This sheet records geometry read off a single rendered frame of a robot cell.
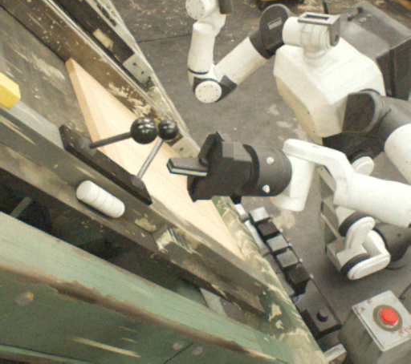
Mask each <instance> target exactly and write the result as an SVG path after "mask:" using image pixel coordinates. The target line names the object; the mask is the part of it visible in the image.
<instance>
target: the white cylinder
mask: <svg viewBox="0 0 411 364"><path fill-rule="evenodd" d="M76 195H77V197H78V199H80V200H82V201H83V202H85V203H87V204H89V206H91V207H92V208H95V209H97V210H98V211H100V212H102V213H103V214H105V215H107V216H110V217H112V218H117V217H120V216H121V215H122V214H123V213H124V203H123V202H121V201H120V200H119V199H117V198H115V197H114V196H112V195H111V194H109V193H108V192H105V191H104V190H103V189H102V188H100V187H98V186H96V185H95V184H93V183H92V182H91V181H89V180H86V181H84V182H83V183H81V184H80V186H79V187H78V189H77V193H76Z"/></svg>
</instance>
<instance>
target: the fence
mask: <svg viewBox="0 0 411 364"><path fill-rule="evenodd" d="M0 142H1V143H3V144H5V145H6V146H7V147H9V148H11V149H13V150H15V151H16V152H19V153H20V154H22V155H24V156H25V157H27V158H28V159H30V160H32V161H34V162H35V163H36V164H37V165H39V166H40V167H42V168H45V169H46V170H48V171H49V172H51V173H53V174H55V175H56V176H58V177H59V178H61V179H63V180H65V181H67V182H68V183H69V184H71V185H72V186H74V187H76V188H78V187H79V186H80V184H81V183H83V182H84V181H86V180H89V181H91V182H92V183H93V184H95V185H96V186H98V187H100V188H102V189H103V190H104V191H105V192H108V193H109V194H111V195H112V196H114V197H115V198H117V199H119V200H120V201H121V202H123V203H124V213H123V214H122V216H124V217H126V218H128V219H129V220H131V221H132V222H134V223H136V224H137V225H139V226H140V227H141V228H143V229H145V230H147V231H149V232H150V233H153V232H155V231H157V230H158V229H159V228H161V227H162V226H163V225H166V226H168V227H169V228H171V229H172V230H174V231H176V232H178V233H180V234H181V235H182V236H183V237H185V239H186V241H187V244H188V246H189V249H190V251H191V253H192V254H190V256H191V257H192V258H195V259H196V260H198V261H200V262H201V263H202V264H203V265H205V266H206V267H208V268H210V269H212V270H214V271H215V272H217V273H219V274H221V275H222V276H223V277H226V278H227V279H229V280H231V281H233V282H235V283H236V284H238V285H240V286H241V287H243V288H244V289H245V290H247V291H248V292H250V293H252V294H254V295H256V296H259V295H260V294H261V293H263V292H265V291H266V289H268V288H269V285H268V284H267V282H266V280H265V279H264V277H263V275H262V274H261V272H259V271H258V270H257V269H256V268H254V267H252V266H250V264H249V263H247V262H246V261H244V260H243V259H242V258H241V257H239V256H238V255H236V254H235V253H233V252H231V251H230V250H229V249H227V248H225V247H224V246H223V245H221V244H219V243H218V241H216V240H215V239H213V238H212V237H210V236H209V235H207V234H206V233H204V232H203V231H201V230H200V229H199V228H198V227H196V226H195V225H193V224H191V223H189V221H188V220H186V219H185V218H184V217H183V216H181V215H180V214H178V213H177V212H174V211H173V210H172V209H171V208H169V207H168V206H166V205H165V204H163V203H162V201H160V200H158V199H157V198H156V197H154V196H152V195H151V194H150V193H149V195H150V196H151V199H152V201H153V203H152V204H151V205H150V206H148V205H146V204H144V202H143V201H141V200H139V199H138V198H136V197H134V196H133V195H131V194H130V193H128V192H126V191H125V190H123V189H122V188H121V187H119V186H118V185H115V183H113V182H112V181H110V180H109V179H108V178H107V177H105V176H103V175H102V174H100V173H99V172H97V171H96V170H94V169H92V168H90V167H89V166H87V165H86V164H85V163H84V162H83V161H82V160H80V159H78V158H77V157H75V156H73V155H72V154H71V153H69V152H67V151H66V150H65V149H64V148H63V142H62V140H61V136H60V134H59V129H58V128H57V127H56V126H54V125H53V124H52V123H50V122H48V121H47V119H45V118H44V117H42V116H41V115H39V114H38V113H36V112H35V111H33V110H32V109H30V108H29V107H28V106H27V105H25V104H24V103H22V102H21V101H18V102H17V103H16V104H14V105H13V106H12V107H10V108H8V107H6V106H4V105H3V104H1V103H0Z"/></svg>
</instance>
